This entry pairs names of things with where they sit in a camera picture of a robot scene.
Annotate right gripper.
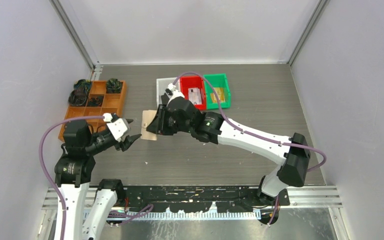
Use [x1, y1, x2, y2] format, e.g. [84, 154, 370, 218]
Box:
[147, 103, 193, 136]

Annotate beige card holder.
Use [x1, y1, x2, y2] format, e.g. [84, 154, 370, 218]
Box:
[140, 109, 160, 142]

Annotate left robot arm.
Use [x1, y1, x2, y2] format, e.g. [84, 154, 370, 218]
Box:
[54, 114, 140, 240]

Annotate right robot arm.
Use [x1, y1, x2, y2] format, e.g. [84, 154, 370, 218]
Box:
[142, 97, 311, 206]

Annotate white card in red bin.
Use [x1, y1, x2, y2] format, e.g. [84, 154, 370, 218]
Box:
[187, 87, 203, 105]

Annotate gold card in green bin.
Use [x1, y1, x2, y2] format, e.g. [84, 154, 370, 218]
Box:
[210, 87, 226, 103]

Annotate orange wooden compartment tray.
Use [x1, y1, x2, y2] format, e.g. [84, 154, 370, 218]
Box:
[58, 80, 128, 143]

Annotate white plastic bin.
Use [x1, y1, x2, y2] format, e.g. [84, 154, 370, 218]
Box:
[156, 77, 177, 109]

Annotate dark fabric bundle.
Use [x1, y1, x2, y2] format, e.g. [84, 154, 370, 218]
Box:
[86, 94, 104, 107]
[68, 90, 88, 107]
[73, 79, 92, 94]
[105, 78, 123, 94]

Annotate red plastic bin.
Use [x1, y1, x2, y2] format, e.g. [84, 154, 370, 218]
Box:
[180, 76, 207, 111]

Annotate green plastic bin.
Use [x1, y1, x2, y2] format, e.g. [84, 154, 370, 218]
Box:
[203, 73, 232, 110]

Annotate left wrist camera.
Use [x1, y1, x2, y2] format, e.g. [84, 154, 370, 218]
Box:
[103, 113, 131, 142]

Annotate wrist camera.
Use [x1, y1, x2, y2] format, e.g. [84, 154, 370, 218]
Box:
[103, 113, 131, 142]
[165, 83, 185, 106]

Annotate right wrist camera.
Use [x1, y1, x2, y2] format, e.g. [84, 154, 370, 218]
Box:
[165, 83, 185, 106]

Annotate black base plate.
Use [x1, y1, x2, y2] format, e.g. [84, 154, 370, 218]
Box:
[107, 185, 291, 225]

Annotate aluminium rail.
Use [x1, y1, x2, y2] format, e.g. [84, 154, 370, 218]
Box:
[42, 185, 343, 221]

